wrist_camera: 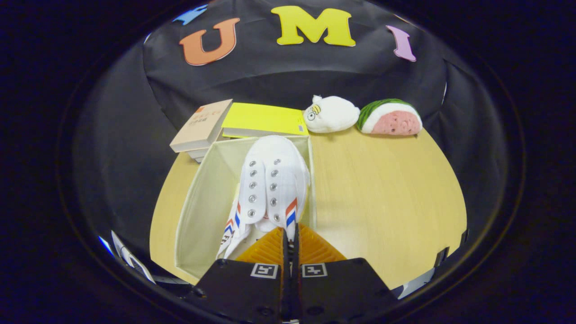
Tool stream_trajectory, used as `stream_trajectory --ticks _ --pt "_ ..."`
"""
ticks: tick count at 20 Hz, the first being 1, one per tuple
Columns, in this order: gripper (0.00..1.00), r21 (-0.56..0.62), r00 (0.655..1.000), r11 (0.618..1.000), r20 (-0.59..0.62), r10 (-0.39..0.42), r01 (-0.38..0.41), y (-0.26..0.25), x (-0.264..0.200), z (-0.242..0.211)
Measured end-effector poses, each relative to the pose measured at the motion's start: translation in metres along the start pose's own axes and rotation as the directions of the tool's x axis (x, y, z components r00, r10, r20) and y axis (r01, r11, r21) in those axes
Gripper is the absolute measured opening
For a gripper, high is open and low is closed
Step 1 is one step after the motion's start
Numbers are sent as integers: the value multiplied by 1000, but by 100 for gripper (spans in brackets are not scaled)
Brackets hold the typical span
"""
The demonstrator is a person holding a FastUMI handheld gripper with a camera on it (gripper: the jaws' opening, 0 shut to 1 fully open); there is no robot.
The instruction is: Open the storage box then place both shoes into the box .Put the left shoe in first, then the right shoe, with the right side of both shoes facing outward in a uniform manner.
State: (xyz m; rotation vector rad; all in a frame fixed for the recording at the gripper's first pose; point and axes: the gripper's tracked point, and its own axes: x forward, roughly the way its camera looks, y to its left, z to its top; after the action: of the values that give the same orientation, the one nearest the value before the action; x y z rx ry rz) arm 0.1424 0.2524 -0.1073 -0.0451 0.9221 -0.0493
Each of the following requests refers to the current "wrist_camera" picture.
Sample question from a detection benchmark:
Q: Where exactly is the black backdrop cloth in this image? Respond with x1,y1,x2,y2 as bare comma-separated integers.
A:
72,0,509,270

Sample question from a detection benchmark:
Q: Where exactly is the fabric storage box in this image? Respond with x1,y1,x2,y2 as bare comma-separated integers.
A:
175,134,317,279

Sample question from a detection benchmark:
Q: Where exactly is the white canvas shoe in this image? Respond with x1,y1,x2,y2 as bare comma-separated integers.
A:
216,198,252,261
238,135,311,241

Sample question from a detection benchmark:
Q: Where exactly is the beige book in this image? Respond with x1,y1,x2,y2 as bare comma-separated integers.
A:
169,99,234,153

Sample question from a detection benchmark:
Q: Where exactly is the watermelon slice plush toy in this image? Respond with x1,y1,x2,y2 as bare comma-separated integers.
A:
356,99,423,136

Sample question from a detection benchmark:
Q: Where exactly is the white plush toy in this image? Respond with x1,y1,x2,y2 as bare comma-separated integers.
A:
302,95,360,134

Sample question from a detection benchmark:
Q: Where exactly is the small black block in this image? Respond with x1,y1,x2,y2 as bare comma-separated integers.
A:
433,246,450,268

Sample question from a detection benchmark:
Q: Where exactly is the white device with dark grille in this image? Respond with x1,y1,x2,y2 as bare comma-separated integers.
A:
110,230,157,285

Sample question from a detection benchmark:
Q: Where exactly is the blue and white packet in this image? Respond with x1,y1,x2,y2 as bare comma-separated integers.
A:
98,235,115,257

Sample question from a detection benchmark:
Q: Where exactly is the yellow book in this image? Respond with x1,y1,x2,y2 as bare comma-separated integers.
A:
221,103,310,139

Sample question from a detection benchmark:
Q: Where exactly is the grey-blue book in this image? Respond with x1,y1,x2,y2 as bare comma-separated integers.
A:
187,146,212,163

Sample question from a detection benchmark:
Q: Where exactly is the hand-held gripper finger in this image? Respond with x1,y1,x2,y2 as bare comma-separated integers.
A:
191,226,289,324
292,224,399,324

